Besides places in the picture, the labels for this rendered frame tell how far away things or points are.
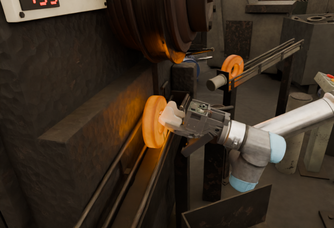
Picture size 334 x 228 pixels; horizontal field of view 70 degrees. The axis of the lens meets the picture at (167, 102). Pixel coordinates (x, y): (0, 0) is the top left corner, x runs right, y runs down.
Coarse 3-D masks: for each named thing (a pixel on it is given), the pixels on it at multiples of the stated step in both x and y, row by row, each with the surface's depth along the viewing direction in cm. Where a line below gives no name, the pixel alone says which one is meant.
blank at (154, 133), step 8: (152, 96) 69; (160, 96) 69; (152, 104) 65; (160, 104) 68; (144, 112) 64; (152, 112) 64; (144, 120) 64; (152, 120) 63; (144, 128) 64; (152, 128) 63; (160, 128) 73; (144, 136) 64; (152, 136) 64; (160, 136) 69; (152, 144) 66; (160, 144) 70
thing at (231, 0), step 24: (216, 0) 315; (240, 0) 304; (288, 0) 335; (216, 24) 330; (240, 24) 314; (264, 24) 301; (216, 48) 343; (240, 48) 326; (264, 48) 312; (264, 72) 326
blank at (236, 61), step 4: (232, 56) 120; (236, 56) 120; (228, 60) 118; (232, 60) 118; (236, 60) 121; (240, 60) 123; (224, 64) 119; (228, 64) 118; (232, 64) 120; (236, 64) 122; (240, 64) 124; (224, 68) 119; (228, 68) 118; (236, 68) 126; (240, 68) 125; (236, 72) 126; (240, 72) 126; (232, 76) 123; (240, 76) 128
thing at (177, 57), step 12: (132, 0) 53; (144, 0) 52; (156, 0) 50; (144, 12) 54; (156, 12) 52; (144, 24) 56; (156, 24) 55; (144, 36) 59; (156, 36) 58; (168, 36) 60; (156, 48) 62; (168, 48) 61; (180, 60) 76
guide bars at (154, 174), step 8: (184, 104) 89; (168, 136) 70; (168, 144) 71; (160, 160) 62; (152, 176) 58; (152, 184) 56; (144, 192) 55; (144, 200) 53; (144, 208) 53; (136, 216) 49; (136, 224) 48
